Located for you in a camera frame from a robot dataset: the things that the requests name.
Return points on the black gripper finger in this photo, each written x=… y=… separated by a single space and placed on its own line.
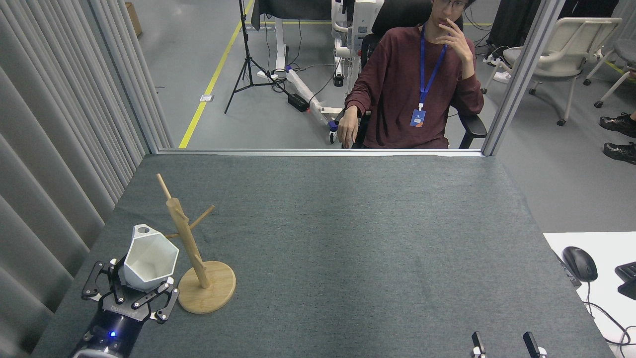
x=478 y=343
x=532 y=345

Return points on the black power strip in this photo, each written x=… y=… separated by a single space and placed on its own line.
x=298 y=102

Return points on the person's glasses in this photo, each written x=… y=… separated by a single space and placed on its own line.
x=452 y=5

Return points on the white power strip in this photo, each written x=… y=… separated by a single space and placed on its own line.
x=499 y=74

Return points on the white desk with black cloth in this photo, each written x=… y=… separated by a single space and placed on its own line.
x=279 y=44

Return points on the person's left hand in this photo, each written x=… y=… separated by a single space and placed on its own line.
x=462 y=49

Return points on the black office chair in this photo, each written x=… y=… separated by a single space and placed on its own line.
x=472 y=127

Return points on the person's right hand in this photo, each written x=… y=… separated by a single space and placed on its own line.
x=347 y=129

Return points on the wooden cup rack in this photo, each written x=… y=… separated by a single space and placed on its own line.
x=206 y=293

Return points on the white hexagonal cup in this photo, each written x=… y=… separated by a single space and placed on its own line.
x=149 y=258

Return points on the grey felt table cover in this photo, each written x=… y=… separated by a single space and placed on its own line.
x=323 y=223

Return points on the black keyboard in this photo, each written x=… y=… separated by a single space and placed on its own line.
x=627 y=281

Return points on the person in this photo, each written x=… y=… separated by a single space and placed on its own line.
x=397 y=84

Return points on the grey pleated curtain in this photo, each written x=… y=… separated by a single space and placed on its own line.
x=39 y=149

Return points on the silver table rail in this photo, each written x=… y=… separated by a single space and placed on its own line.
x=273 y=151

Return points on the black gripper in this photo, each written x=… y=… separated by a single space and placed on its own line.
x=117 y=323

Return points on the blue name badge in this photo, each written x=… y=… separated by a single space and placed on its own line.
x=418 y=118

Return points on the grey chair with white legs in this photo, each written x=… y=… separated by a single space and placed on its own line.
x=625 y=49

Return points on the black tripod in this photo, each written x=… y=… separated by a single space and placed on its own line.
x=245 y=30

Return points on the white chair on wheels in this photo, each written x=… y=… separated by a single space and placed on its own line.
x=571 y=44

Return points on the black labelled bar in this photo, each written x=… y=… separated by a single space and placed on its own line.
x=570 y=274

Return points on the cardboard box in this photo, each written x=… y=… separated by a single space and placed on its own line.
x=133 y=20

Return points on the white floor plate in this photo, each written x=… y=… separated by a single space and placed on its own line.
x=206 y=98

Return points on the black computer mouse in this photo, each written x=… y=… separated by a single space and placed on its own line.
x=580 y=263

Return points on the black shoe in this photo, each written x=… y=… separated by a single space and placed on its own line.
x=621 y=151
x=618 y=124

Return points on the white stand on wheels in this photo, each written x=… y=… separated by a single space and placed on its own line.
x=303 y=87

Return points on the white side table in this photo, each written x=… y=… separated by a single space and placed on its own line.
x=606 y=243

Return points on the silver post with slots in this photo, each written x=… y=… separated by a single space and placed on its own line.
x=521 y=74

